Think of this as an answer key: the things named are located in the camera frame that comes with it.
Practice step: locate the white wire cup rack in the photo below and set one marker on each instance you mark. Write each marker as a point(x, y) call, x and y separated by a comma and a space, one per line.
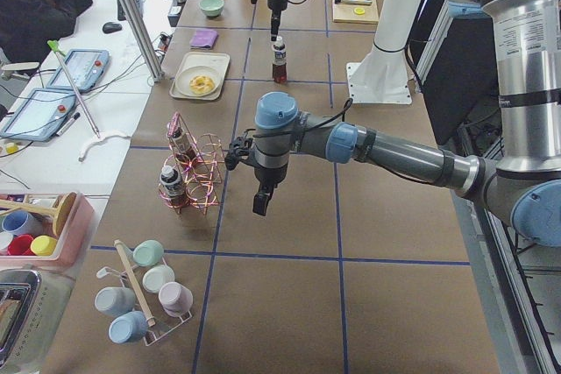
point(160, 324)

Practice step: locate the tea bottle in carrier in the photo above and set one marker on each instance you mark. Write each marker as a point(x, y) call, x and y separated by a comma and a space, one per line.
point(173, 185)
point(183, 149)

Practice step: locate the wooden cutting board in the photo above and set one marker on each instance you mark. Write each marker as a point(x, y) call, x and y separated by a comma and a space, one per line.
point(344, 13)

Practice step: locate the tea bottle white cap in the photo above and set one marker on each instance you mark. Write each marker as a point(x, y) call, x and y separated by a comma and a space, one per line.
point(279, 65)

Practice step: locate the seated person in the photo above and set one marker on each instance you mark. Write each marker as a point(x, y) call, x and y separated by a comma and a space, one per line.
point(27, 26)

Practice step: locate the blue cup on rack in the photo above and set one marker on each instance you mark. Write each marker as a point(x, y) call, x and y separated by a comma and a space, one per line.
point(129, 327)

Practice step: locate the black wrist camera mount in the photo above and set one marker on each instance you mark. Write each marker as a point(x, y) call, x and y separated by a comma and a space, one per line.
point(240, 150)

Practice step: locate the wooden mug tree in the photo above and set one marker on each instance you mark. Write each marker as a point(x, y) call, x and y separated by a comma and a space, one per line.
point(58, 214)

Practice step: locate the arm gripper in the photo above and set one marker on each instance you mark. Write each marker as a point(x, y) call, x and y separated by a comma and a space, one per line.
point(268, 178)

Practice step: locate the computer mouse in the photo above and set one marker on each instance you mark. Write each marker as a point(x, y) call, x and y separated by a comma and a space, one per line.
point(111, 27)

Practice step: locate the cream toaster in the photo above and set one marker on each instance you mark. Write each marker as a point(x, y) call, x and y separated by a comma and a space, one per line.
point(32, 304)

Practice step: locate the copper wire bottle carrier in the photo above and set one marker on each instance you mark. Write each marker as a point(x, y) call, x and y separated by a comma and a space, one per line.
point(201, 175)

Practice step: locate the cream serving tray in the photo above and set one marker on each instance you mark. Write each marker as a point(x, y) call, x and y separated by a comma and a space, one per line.
point(218, 61)

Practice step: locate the cream round plate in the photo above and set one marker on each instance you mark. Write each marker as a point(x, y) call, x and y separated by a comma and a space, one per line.
point(183, 78)

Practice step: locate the teach pendant tablet near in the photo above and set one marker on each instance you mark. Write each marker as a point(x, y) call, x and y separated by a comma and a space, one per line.
point(40, 116)

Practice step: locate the aluminium frame post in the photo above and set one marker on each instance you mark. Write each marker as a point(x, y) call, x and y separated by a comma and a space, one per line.
point(141, 35)

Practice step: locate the blue cup in bin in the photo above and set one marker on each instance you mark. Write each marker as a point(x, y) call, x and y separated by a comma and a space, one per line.
point(18, 223)

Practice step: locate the teach pendant tablet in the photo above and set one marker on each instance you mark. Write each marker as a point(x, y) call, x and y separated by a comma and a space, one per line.
point(86, 67)
point(40, 116)

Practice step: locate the tea bottle right in carrier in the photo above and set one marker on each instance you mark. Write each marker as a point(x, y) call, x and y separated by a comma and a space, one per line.
point(183, 149)

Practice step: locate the glazed donut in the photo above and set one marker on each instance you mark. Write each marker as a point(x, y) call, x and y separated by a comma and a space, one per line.
point(201, 85)

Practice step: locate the lavender cup on rack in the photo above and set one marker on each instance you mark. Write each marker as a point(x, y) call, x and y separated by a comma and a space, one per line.
point(175, 298)

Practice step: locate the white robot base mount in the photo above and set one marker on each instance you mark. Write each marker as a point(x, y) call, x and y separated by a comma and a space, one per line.
point(382, 76)

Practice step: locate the white cup on rack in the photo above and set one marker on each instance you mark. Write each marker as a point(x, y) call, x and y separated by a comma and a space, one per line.
point(157, 277)

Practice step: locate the pale green bowl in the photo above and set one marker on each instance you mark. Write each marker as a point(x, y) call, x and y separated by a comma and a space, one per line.
point(211, 8)

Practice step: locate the pink storage bin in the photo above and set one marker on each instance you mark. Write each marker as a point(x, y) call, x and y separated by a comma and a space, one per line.
point(69, 242)

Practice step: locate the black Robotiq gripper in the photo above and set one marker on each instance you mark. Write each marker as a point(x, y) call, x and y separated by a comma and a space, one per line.
point(276, 4)

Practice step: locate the grey-blue cup on rack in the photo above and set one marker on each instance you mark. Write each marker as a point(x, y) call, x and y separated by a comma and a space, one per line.
point(115, 301)

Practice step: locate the pale green cup on rack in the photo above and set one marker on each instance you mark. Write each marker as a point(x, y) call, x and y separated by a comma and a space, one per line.
point(148, 253)

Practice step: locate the yellow cup in bin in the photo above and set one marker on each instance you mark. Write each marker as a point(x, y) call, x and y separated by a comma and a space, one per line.
point(43, 245)

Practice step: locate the red cup in bin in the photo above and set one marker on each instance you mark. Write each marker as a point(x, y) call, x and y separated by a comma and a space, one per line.
point(21, 246)

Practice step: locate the tea bottle left in carrier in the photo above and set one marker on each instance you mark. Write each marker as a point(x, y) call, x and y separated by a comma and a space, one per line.
point(173, 185)

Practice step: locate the teach pendant tablet far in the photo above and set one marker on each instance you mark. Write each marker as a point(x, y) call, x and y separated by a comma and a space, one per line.
point(86, 67)

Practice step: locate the purple folded cloth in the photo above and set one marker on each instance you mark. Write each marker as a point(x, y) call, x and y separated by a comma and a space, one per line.
point(203, 39)

